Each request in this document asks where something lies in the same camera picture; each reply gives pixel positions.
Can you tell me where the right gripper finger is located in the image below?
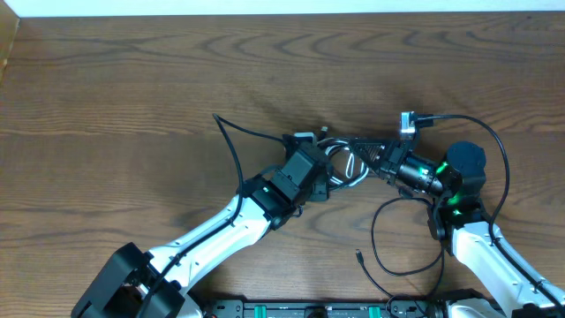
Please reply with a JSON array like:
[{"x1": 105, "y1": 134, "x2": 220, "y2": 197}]
[
  {"x1": 352, "y1": 145, "x2": 384, "y2": 177},
  {"x1": 349, "y1": 138, "x2": 396, "y2": 153}
]

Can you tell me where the white cable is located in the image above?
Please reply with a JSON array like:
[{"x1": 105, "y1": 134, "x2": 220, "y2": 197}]
[{"x1": 324, "y1": 143, "x2": 370, "y2": 186}]

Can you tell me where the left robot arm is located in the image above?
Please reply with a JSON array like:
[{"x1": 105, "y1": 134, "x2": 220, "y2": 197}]
[{"x1": 71, "y1": 142, "x2": 330, "y2": 317}]

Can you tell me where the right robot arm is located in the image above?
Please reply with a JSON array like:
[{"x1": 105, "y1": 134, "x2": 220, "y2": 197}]
[{"x1": 350, "y1": 139, "x2": 564, "y2": 317}]

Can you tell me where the left camera cable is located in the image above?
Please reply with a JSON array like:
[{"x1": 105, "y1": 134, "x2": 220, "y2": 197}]
[{"x1": 140, "y1": 113, "x2": 292, "y2": 318}]

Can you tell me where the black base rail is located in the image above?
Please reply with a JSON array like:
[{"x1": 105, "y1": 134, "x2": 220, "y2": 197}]
[{"x1": 203, "y1": 299, "x2": 504, "y2": 318}]

